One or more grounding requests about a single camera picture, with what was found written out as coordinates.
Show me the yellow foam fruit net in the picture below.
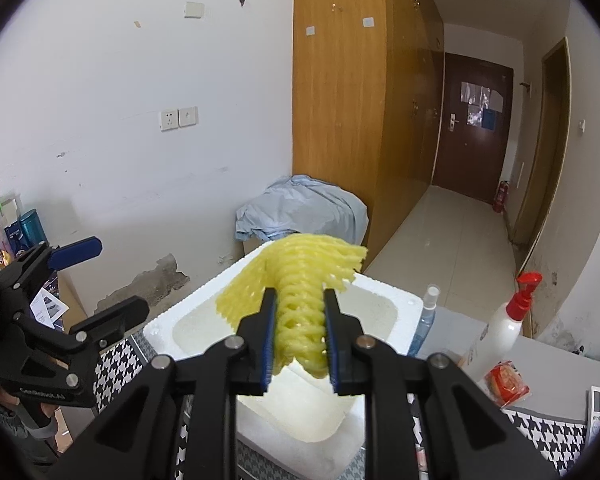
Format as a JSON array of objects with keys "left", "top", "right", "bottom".
[{"left": 215, "top": 234, "right": 367, "bottom": 379}]

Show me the white lotion pump bottle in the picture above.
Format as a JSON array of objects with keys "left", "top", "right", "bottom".
[{"left": 458, "top": 272, "right": 543, "bottom": 382}]

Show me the orange wooden wardrobe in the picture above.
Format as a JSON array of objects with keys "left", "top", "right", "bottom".
[{"left": 292, "top": 0, "right": 444, "bottom": 259}]

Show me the blue spray bottle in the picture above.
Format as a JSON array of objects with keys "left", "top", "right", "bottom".
[{"left": 407, "top": 284, "right": 441, "bottom": 356}]

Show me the white wall socket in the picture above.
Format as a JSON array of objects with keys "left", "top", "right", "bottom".
[{"left": 159, "top": 106, "right": 198, "bottom": 132}]

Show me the white remote control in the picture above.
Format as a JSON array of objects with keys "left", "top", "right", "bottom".
[{"left": 586, "top": 386, "right": 600, "bottom": 434}]

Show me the houndstooth table mat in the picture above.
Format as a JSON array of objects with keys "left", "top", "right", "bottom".
[{"left": 94, "top": 336, "right": 586, "bottom": 479}]

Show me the white styrofoam box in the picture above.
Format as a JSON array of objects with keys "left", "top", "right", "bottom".
[{"left": 143, "top": 250, "right": 422, "bottom": 479}]

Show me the red fire extinguisher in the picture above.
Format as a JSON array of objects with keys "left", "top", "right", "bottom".
[{"left": 493, "top": 180, "right": 509, "bottom": 214}]

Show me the red packaged snack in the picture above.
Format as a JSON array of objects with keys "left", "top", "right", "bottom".
[{"left": 484, "top": 361, "right": 530, "bottom": 408}]

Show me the white wall switch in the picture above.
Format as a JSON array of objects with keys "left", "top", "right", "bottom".
[{"left": 184, "top": 1, "right": 204, "bottom": 20}]

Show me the dark brown entrance door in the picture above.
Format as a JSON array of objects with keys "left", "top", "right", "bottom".
[{"left": 432, "top": 53, "right": 514, "bottom": 204}]

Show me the light blue bedsheet pile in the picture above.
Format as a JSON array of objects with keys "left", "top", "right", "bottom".
[{"left": 235, "top": 174, "right": 370, "bottom": 245}]

